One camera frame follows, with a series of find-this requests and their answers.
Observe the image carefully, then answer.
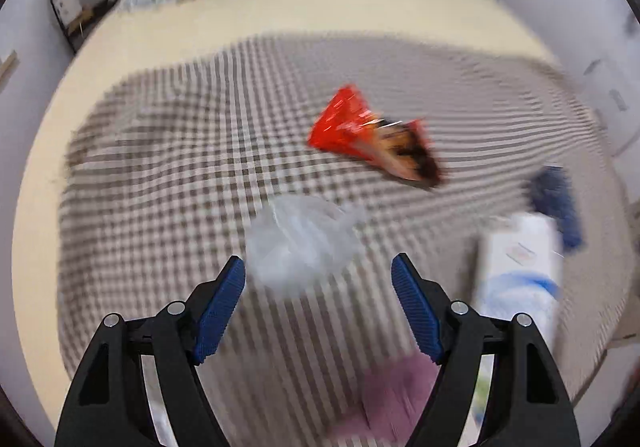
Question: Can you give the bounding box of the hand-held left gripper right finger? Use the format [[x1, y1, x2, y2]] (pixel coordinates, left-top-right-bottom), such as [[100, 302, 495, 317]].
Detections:
[[391, 253, 582, 447]]

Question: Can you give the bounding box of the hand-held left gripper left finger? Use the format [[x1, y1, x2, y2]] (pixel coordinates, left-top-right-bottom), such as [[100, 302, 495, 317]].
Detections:
[[54, 255, 247, 447]]

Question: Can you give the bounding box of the clear plastic bag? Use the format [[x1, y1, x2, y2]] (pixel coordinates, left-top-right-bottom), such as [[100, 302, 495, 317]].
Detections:
[[245, 194, 368, 300]]

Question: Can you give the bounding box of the purple cloth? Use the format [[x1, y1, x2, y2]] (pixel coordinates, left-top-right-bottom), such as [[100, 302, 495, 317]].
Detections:
[[325, 357, 441, 447]]

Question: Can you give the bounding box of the white cardboard box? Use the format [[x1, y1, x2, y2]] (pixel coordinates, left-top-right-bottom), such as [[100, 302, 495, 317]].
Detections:
[[470, 213, 567, 428]]

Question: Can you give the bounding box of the brown checkered blanket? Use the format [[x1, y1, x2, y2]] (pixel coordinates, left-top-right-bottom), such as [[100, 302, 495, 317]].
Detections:
[[57, 32, 631, 447]]

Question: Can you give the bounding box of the dark blue packet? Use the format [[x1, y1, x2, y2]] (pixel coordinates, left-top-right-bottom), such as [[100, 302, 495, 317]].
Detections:
[[522, 164, 586, 253]]

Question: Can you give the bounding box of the red snack wrapper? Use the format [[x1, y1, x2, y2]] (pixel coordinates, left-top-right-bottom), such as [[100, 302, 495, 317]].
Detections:
[[306, 84, 446, 190]]

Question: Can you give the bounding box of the white wardrobe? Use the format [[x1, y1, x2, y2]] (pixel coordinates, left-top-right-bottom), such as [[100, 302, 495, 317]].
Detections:
[[475, 0, 640, 155]]

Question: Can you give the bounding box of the black metal bedside rack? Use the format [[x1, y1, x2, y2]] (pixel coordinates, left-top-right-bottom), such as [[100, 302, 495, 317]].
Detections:
[[46, 0, 123, 53]]

